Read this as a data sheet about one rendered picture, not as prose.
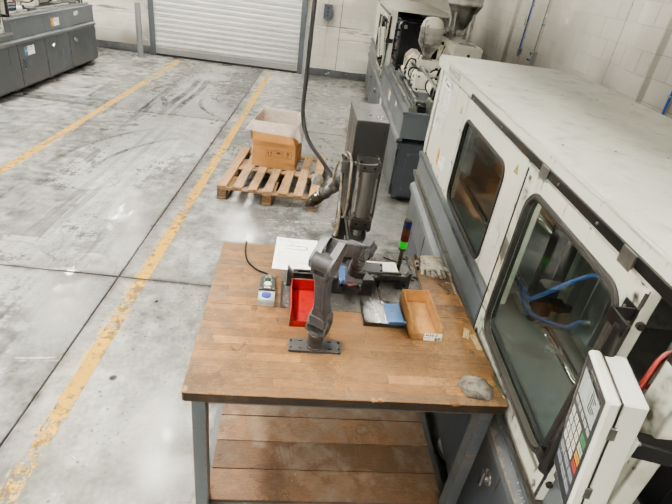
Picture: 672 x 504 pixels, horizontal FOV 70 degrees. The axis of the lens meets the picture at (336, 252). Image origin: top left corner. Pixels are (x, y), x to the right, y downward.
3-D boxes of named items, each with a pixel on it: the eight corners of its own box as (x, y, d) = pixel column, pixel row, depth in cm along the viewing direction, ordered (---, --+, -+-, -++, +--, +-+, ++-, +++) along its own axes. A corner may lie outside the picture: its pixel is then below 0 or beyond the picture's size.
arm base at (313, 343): (289, 323, 181) (289, 335, 175) (342, 326, 183) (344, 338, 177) (288, 339, 185) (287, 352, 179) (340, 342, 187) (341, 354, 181)
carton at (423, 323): (409, 341, 194) (413, 325, 190) (399, 302, 215) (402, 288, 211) (440, 342, 195) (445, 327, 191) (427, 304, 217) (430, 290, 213)
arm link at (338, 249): (353, 238, 188) (318, 232, 160) (373, 246, 185) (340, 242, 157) (342, 267, 190) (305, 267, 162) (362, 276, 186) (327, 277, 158)
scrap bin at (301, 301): (288, 326, 191) (289, 314, 188) (290, 289, 212) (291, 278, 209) (319, 328, 192) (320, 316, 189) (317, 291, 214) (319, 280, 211)
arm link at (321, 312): (317, 317, 184) (321, 248, 164) (332, 324, 181) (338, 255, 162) (308, 327, 179) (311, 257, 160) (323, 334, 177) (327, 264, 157)
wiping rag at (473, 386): (451, 376, 180) (462, 400, 168) (453, 370, 179) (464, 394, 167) (487, 377, 182) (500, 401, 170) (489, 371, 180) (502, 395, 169)
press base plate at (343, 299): (279, 312, 202) (280, 307, 201) (283, 250, 245) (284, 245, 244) (430, 322, 210) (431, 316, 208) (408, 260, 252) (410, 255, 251)
